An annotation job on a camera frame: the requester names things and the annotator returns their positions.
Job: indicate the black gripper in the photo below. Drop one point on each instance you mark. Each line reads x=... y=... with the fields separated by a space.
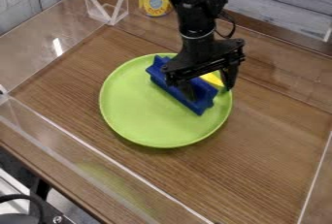
x=204 y=55

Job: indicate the blue star-shaped block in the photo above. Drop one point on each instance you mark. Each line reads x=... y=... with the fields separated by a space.
x=204 y=91

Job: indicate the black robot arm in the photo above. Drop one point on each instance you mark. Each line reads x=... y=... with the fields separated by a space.
x=197 y=17

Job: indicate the green round plate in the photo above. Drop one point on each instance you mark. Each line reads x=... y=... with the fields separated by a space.
x=146 y=116

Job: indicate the yellow banana toy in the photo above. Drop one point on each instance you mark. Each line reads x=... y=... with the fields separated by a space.
x=213 y=80

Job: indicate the yellow labelled tin can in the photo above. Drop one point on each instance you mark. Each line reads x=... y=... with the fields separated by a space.
x=155 y=8

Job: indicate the black metal table leg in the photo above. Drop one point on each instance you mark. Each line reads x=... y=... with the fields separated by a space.
x=54 y=216

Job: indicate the clear acrylic corner bracket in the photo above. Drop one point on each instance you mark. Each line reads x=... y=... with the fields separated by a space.
x=107 y=13

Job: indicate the clear acrylic front wall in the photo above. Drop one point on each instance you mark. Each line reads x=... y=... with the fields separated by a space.
x=95 y=182

